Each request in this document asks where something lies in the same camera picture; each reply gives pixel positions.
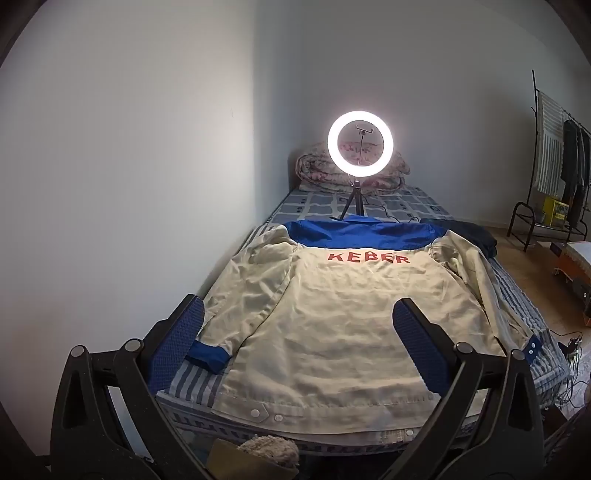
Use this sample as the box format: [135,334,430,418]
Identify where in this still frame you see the folded floral quilt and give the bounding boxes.
[295,141,411,192]

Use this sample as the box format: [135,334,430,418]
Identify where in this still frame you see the tangle of floor cables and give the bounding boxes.
[551,330,589,409]

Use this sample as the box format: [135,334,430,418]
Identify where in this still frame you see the dark navy cloth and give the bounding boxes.
[431,219,498,257]

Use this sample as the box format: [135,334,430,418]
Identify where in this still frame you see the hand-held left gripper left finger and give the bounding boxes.
[50,294,206,480]

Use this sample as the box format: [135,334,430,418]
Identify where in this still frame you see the orange and white box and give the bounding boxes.
[551,240,591,324]

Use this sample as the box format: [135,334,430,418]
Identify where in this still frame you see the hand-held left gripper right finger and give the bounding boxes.
[392,298,546,480]

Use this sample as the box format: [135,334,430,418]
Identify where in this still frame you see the beige and blue jacket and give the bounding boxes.
[185,215,543,448]

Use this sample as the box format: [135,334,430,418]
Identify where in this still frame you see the ring light on tripod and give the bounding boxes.
[327,109,394,222]

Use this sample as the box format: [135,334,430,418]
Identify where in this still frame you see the black metal clothes rack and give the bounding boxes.
[507,69,591,252]

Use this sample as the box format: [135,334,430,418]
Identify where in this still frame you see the beige fuzzy cloth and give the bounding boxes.
[236,435,301,468]

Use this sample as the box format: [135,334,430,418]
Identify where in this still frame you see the striped hanging towel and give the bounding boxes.
[536,90,566,197]

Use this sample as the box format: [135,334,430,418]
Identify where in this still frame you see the dark hanging clothes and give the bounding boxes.
[561,117,591,227]

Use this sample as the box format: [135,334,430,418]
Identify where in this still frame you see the yellow box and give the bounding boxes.
[541,196,571,227]

